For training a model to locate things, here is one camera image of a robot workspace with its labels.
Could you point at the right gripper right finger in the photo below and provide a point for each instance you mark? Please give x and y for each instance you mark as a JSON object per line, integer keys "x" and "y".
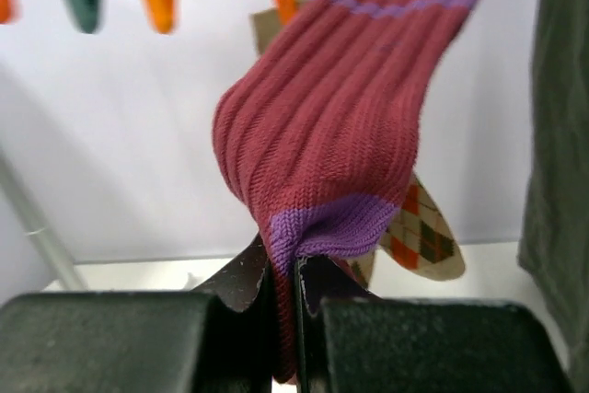
{"x": 350, "y": 340}

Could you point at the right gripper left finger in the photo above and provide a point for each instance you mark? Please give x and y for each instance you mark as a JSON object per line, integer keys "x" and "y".
{"x": 213, "y": 338}

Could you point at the argyle brown orange sock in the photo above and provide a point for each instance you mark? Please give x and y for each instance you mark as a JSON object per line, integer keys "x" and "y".
{"x": 418, "y": 238}

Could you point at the metal clothes rack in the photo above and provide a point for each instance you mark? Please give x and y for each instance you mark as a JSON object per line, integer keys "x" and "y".
{"x": 39, "y": 232}

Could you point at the dark green shorts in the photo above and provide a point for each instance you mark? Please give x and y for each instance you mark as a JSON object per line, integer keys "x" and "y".
{"x": 554, "y": 243}

